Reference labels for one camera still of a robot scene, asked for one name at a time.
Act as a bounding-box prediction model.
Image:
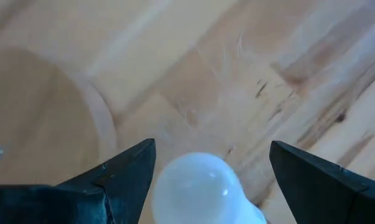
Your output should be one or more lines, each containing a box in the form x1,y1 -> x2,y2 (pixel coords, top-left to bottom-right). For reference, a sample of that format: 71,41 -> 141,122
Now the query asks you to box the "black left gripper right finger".
269,140 -> 375,224

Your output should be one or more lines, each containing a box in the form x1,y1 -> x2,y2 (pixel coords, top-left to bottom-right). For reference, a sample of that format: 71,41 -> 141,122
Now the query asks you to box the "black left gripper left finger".
0,138 -> 157,224

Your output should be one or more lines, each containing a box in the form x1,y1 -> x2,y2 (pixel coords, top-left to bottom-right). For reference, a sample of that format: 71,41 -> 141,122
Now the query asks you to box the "white lightbulb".
151,152 -> 267,224

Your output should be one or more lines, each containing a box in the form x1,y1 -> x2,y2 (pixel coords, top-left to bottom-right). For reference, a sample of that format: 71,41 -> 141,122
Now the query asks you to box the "wooden base table lamp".
0,46 -> 118,186

